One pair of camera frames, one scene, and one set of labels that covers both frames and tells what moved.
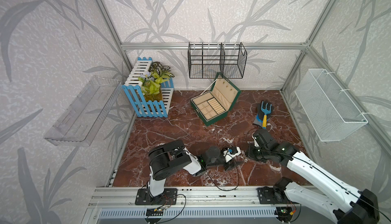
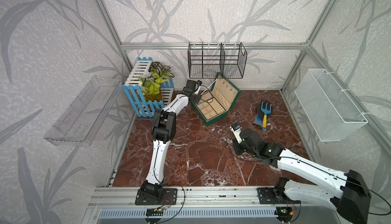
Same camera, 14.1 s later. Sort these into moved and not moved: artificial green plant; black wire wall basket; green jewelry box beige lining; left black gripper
Moved: left black gripper
Not moved: artificial green plant; green jewelry box beige lining; black wire wall basket
